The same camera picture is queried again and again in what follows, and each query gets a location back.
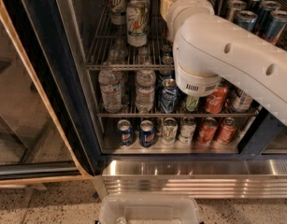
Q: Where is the clear plastic bin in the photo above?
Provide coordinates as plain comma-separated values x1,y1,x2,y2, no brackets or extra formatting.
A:
98,194,199,224

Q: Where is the right water bottle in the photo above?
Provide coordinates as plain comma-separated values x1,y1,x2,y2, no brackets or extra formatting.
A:
136,69,156,113

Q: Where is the glass fridge door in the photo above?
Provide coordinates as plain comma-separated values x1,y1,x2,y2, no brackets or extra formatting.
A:
0,0,99,186

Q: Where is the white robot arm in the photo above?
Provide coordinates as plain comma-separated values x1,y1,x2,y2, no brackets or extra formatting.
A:
160,0,287,126

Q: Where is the left water bottle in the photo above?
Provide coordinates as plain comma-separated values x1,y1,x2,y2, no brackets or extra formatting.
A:
98,63,122,113

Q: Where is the left Coca-Cola can bottom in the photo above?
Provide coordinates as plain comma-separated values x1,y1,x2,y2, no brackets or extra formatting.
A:
197,118,218,146

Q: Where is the right Coca-Cola can bottom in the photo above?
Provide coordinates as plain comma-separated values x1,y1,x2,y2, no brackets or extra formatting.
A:
215,118,237,145

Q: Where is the pepsi can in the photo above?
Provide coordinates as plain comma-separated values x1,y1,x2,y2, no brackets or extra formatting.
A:
139,120,154,147
117,119,133,147

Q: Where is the top wire shelf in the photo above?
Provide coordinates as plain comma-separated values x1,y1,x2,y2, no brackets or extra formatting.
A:
83,0,287,72

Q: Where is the blue Pepsi can middle shelf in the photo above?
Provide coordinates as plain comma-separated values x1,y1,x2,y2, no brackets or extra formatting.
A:
160,78,179,113

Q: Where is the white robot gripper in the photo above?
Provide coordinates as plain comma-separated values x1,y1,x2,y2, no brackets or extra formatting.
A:
160,0,214,42

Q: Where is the back left 7up can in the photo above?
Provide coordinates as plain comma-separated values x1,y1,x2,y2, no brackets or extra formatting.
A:
109,0,127,25

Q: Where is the wire shelf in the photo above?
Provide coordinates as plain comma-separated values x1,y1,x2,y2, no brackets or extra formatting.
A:
97,108,259,118
83,0,287,72

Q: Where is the steel fridge base grille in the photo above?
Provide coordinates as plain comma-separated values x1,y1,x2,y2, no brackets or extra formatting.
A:
93,160,287,199

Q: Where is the left Pepsi can bottom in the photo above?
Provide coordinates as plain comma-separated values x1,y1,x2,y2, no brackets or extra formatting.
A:
117,119,133,147

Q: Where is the green soda can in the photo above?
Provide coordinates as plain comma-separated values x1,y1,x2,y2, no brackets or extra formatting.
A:
185,95,199,112

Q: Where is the right front Red Bull can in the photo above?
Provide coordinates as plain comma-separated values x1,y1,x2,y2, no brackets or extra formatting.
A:
261,10,287,45

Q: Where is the red Coca-Cola can middle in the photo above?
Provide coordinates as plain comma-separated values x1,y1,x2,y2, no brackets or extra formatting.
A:
204,79,229,114

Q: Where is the front white 7up can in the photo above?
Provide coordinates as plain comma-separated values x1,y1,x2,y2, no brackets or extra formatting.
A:
126,1,149,47

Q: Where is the middle wire shelf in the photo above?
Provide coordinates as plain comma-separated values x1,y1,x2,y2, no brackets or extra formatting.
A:
97,108,259,118

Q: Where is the white labelled bottle right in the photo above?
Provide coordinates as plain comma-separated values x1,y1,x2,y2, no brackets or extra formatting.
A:
230,88,253,113

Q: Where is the red bull can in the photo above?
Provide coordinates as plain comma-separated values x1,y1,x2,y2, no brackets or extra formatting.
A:
261,10,287,45
253,0,280,35
225,1,247,21
234,10,258,32

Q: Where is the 7up can bottom left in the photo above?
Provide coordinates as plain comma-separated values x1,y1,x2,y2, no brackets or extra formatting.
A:
161,118,178,145

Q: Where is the water bottle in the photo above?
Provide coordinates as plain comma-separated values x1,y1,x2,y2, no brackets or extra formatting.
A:
98,63,122,113
136,69,156,113

